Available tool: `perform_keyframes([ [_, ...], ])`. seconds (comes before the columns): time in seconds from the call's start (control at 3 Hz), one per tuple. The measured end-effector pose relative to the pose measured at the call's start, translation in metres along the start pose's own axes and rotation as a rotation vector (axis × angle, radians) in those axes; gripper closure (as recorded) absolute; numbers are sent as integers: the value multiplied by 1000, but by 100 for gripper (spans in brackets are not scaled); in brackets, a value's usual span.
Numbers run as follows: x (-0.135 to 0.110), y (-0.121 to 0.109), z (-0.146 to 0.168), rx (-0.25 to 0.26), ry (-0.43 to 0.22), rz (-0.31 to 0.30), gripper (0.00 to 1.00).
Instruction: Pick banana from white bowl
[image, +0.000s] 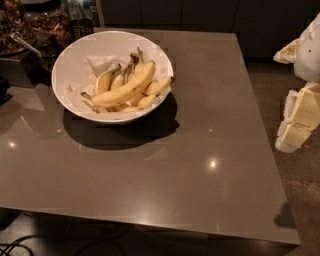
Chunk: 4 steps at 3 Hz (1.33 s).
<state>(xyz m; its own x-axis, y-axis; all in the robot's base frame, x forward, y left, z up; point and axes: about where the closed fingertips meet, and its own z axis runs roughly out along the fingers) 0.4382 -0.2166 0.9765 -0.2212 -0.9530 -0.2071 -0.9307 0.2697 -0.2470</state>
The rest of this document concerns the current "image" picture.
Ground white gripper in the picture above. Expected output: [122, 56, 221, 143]
[273, 13, 320, 153]

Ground large yellow banana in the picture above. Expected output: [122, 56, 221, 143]
[81, 60, 156, 107]

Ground yellow banana right in bowl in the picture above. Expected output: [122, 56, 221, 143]
[144, 76, 174, 96]

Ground yellow banana in bowl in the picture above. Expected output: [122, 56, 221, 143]
[94, 64, 121, 94]
[144, 76, 174, 96]

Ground small yellow banana middle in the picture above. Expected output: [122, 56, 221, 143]
[110, 66, 128, 90]

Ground yellow banana left in bowl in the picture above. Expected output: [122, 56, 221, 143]
[94, 64, 121, 94]

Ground white ceramic bowl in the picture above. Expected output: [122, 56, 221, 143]
[52, 31, 173, 124]

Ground white paper napkin liner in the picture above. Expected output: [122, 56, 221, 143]
[65, 47, 174, 122]

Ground dish of brown snacks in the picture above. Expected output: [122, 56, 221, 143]
[28, 9, 73, 48]

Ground metal spoon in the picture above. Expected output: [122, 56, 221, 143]
[11, 32, 42, 57]

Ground glass jar with snacks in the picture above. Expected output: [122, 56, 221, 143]
[0, 0, 36, 56]

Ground black cables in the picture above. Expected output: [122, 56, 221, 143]
[0, 233, 44, 256]

